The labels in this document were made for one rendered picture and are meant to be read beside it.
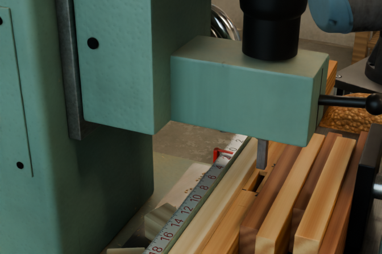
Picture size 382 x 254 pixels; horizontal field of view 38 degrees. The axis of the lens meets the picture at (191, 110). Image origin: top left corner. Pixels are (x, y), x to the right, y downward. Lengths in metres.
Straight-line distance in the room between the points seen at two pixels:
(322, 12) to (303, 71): 0.59
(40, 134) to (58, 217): 0.10
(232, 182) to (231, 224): 0.05
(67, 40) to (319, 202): 0.27
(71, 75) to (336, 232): 0.28
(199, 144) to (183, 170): 1.72
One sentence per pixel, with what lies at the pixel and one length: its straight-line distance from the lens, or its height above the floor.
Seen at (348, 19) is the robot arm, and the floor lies 0.96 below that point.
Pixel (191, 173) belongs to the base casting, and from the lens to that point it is 0.84.
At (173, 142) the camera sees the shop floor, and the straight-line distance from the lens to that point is 2.58.
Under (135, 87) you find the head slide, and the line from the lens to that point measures 0.51.
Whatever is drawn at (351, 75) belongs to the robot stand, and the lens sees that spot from 1.19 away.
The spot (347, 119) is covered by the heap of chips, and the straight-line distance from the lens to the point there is 0.77.
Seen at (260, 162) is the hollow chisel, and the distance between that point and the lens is 0.57.
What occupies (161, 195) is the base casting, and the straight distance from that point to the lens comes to 0.79.
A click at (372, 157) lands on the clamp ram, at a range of 0.52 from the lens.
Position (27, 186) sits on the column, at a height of 0.94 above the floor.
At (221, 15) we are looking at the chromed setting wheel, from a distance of 0.66.
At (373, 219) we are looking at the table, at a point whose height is 0.90.
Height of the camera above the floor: 1.25
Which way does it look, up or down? 26 degrees down
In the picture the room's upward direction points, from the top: straight up
